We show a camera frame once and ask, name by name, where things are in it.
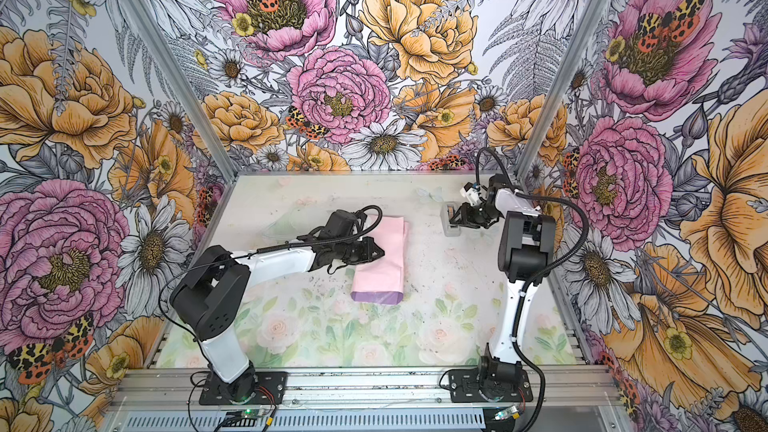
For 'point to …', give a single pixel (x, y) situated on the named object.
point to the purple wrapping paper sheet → (379, 280)
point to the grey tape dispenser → (448, 209)
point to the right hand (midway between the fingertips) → (456, 227)
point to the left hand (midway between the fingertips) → (382, 260)
